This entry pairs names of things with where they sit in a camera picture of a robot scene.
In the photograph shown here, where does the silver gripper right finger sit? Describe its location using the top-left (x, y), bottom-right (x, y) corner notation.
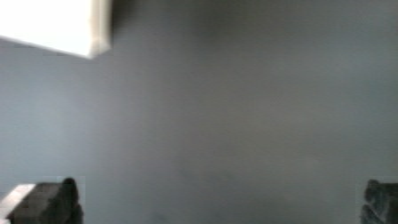
top-left (361, 180), bottom-right (398, 224)

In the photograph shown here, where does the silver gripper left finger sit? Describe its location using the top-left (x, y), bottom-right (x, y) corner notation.
top-left (0, 178), bottom-right (84, 224)

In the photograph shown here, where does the white cabinet top block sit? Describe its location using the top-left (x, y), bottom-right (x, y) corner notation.
top-left (0, 0), bottom-right (113, 59)

